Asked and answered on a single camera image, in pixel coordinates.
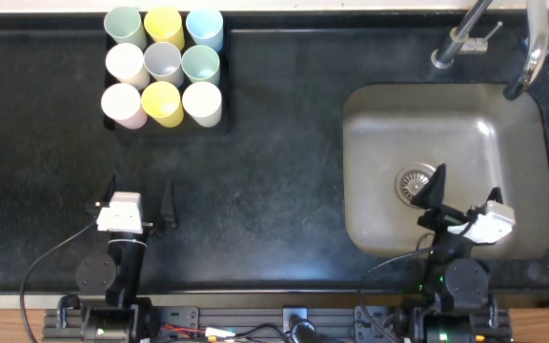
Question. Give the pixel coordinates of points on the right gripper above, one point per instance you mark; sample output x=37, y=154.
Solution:
x=439, y=219

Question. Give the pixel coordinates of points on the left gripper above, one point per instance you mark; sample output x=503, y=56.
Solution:
x=160, y=225

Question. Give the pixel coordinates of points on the yellow cup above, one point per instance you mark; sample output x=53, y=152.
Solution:
x=162, y=24
x=161, y=100

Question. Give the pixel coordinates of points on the white cup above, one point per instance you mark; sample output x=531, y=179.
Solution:
x=201, y=100

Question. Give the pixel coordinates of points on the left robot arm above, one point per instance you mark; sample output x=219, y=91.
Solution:
x=129, y=267

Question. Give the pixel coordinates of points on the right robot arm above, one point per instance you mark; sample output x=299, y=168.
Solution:
x=465, y=283

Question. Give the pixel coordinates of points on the steel sink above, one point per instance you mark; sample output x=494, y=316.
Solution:
x=494, y=143

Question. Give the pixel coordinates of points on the black tray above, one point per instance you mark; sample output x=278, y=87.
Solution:
x=225, y=109

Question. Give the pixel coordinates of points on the grey cup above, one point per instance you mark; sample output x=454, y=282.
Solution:
x=162, y=62

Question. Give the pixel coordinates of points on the steel tap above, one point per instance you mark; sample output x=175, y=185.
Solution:
x=446, y=52

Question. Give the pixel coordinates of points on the green cup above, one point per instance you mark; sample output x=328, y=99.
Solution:
x=200, y=64
x=122, y=24

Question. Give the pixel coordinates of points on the blue cup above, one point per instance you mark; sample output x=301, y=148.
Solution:
x=204, y=26

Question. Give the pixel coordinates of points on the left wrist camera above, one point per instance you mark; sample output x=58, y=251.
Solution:
x=122, y=214

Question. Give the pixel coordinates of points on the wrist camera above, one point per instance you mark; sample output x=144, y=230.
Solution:
x=122, y=214
x=489, y=224

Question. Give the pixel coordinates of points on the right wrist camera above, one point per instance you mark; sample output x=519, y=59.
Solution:
x=489, y=224

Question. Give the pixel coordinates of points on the mounting rail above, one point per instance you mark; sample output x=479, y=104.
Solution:
x=255, y=324

